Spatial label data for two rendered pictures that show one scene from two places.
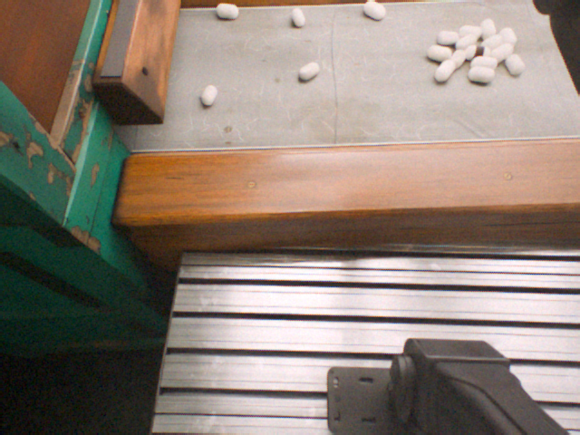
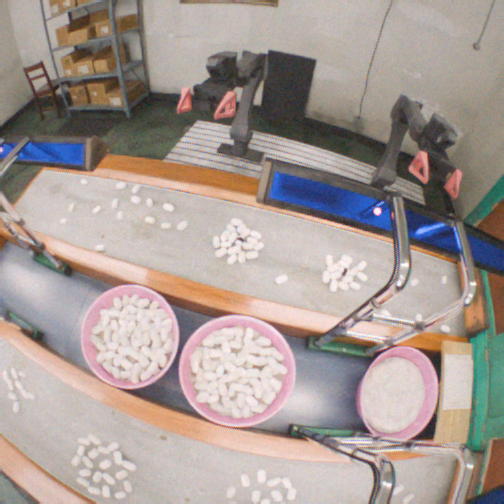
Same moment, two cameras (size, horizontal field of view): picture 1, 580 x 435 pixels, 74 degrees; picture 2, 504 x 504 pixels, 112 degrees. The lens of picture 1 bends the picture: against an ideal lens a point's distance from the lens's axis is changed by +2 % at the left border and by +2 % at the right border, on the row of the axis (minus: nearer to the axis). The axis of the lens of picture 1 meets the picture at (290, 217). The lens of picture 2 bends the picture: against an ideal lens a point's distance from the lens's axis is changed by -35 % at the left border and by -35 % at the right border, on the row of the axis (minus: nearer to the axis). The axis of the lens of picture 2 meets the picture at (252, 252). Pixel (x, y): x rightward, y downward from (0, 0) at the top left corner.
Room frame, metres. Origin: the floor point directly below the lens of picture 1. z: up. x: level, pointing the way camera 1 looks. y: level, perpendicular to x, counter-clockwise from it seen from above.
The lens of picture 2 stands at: (0.88, -0.52, 1.38)
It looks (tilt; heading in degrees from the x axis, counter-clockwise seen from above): 59 degrees down; 187
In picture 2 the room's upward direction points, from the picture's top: 9 degrees clockwise
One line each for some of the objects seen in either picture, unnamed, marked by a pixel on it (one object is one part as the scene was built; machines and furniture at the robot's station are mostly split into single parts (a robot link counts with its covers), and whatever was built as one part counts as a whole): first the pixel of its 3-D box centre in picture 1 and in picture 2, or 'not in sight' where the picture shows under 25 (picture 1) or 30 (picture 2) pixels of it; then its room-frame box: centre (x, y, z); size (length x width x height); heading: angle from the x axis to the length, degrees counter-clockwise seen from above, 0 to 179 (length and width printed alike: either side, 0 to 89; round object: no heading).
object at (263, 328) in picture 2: not in sight; (236, 371); (0.82, -0.52, 0.72); 0.27 x 0.27 x 0.10
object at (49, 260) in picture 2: not in sight; (32, 208); (0.63, -1.23, 0.90); 0.20 x 0.19 x 0.45; 91
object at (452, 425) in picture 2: not in sight; (456, 393); (0.81, 0.14, 0.77); 0.33 x 0.15 x 0.01; 1
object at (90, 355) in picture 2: not in sight; (132, 338); (0.82, -0.80, 0.72); 0.27 x 0.27 x 0.10
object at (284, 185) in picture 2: not in sight; (421, 220); (0.53, -0.25, 1.08); 0.62 x 0.08 x 0.07; 91
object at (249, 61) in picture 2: not in sight; (245, 73); (-0.01, -0.74, 1.05); 0.30 x 0.09 x 0.12; 178
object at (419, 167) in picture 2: not in sight; (427, 171); (0.35, -0.19, 1.07); 0.09 x 0.07 x 0.07; 178
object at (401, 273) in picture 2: not in sight; (378, 295); (0.61, -0.26, 0.90); 0.20 x 0.19 x 0.45; 91
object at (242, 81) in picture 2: not in sight; (230, 69); (0.16, -0.74, 1.12); 0.12 x 0.09 x 0.12; 178
